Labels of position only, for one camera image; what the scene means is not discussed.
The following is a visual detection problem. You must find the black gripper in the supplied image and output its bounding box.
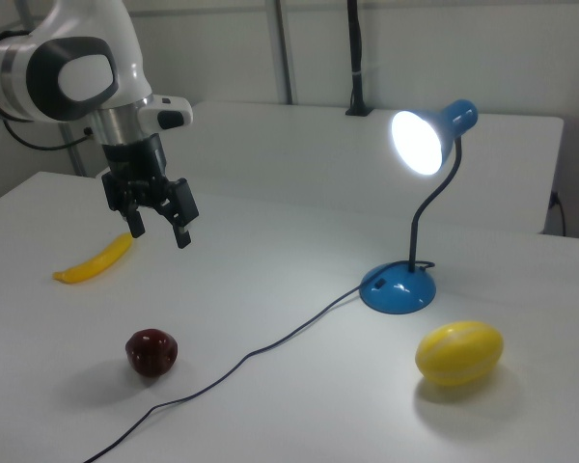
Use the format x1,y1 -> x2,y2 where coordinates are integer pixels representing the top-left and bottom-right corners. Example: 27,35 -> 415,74
99,132 -> 201,251

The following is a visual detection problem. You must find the blue desk lamp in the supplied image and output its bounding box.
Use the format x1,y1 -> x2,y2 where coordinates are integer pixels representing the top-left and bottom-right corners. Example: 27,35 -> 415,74
359,98 -> 480,315

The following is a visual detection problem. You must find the yellow banana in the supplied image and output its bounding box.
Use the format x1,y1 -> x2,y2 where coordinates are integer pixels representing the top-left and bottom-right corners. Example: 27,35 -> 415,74
52,231 -> 135,286

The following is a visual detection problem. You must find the dark red apple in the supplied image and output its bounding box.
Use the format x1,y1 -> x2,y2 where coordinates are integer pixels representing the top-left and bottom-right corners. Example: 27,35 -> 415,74
124,328 -> 179,378

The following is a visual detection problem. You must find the yellow striped melon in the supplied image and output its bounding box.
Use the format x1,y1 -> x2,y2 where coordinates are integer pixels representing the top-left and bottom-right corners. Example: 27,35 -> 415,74
414,320 -> 506,387

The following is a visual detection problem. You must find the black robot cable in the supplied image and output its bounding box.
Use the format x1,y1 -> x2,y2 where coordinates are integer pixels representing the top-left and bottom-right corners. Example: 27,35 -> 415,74
2,118 -> 96,151

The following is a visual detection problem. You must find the black lamp power cable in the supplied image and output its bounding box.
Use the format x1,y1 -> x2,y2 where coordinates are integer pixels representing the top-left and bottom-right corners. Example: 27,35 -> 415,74
83,261 -> 436,463

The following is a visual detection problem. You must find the grey partition post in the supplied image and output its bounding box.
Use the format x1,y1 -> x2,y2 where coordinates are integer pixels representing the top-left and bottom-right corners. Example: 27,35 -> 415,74
273,0 -> 296,105

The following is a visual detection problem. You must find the black camera stand pole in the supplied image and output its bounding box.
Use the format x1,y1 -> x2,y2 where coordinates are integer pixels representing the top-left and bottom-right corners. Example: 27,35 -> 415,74
345,0 -> 373,118

